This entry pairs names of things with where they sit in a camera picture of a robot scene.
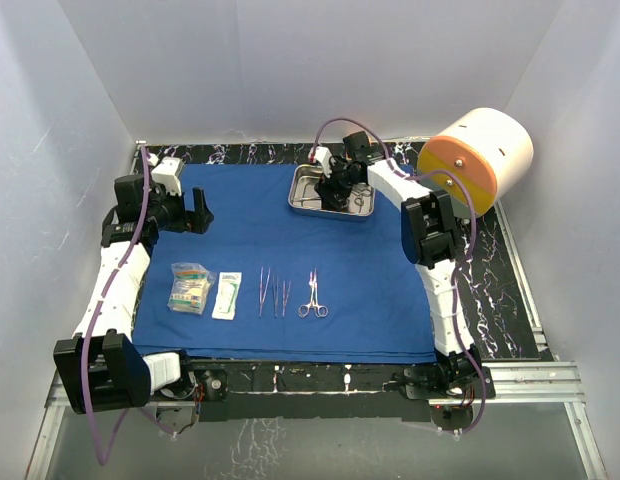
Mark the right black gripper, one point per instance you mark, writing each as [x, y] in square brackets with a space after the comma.
[326, 187]

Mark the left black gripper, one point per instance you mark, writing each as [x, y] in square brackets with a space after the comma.
[201, 217]

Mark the metal instrument tray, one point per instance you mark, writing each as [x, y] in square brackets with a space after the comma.
[304, 200]

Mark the green packaged surgical supplies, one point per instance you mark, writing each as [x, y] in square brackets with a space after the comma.
[202, 300]

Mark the glove packet teal orange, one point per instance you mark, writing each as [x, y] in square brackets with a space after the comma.
[189, 289]

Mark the white suture packet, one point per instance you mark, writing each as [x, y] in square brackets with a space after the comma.
[227, 294]

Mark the blue surgical drape cloth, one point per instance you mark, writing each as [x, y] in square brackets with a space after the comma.
[378, 309]

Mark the steel forceps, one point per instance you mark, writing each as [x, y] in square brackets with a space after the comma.
[263, 287]
[286, 285]
[275, 293]

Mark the steel hemostat clamp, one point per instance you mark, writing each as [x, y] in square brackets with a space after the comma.
[313, 304]

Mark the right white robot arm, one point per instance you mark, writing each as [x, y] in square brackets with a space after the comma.
[430, 241]

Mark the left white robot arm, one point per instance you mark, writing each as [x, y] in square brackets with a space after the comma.
[100, 361]

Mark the white cylindrical drawer container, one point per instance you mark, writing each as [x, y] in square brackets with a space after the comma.
[488, 150]

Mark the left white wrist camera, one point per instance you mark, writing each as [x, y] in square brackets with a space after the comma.
[167, 172]

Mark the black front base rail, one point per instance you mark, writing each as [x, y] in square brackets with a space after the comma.
[218, 391]

